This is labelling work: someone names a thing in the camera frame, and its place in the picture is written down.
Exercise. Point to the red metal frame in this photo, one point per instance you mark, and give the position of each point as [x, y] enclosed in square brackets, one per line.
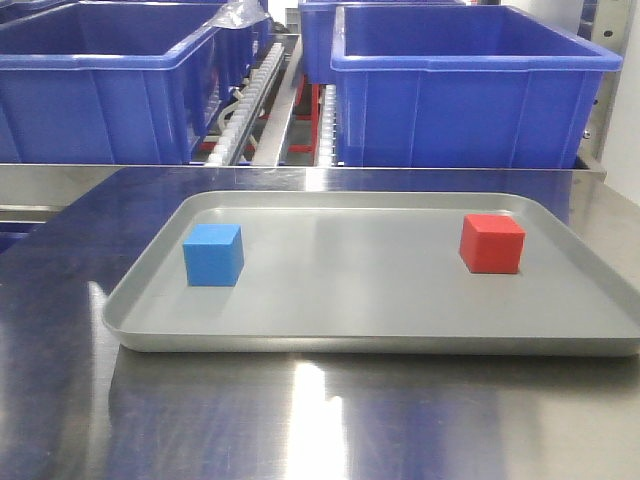
[306, 119]

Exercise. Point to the blue cube block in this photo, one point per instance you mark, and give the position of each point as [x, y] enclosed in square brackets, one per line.
[213, 255]

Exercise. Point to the red cube block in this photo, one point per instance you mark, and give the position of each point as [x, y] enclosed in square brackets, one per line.
[491, 244]

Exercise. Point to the blue bin front left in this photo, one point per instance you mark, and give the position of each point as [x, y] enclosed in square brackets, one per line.
[109, 83]

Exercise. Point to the blue bin rear left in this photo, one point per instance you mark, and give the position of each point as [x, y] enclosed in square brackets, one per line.
[245, 45]

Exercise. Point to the blue bin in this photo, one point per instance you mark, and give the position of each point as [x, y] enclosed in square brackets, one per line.
[426, 86]
[245, 45]
[109, 83]
[318, 19]

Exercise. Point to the white roller conveyor rail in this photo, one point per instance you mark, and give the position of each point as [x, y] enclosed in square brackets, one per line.
[234, 135]

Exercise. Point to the grey metal tray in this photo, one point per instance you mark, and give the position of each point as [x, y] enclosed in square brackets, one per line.
[374, 272]

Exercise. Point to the clear plastic bag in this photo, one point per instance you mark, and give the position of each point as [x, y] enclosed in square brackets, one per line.
[239, 14]

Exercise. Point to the blue bin rear right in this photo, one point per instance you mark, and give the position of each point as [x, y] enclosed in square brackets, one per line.
[318, 19]

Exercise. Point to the blue bin front right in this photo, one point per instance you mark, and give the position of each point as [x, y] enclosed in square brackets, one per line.
[426, 86]

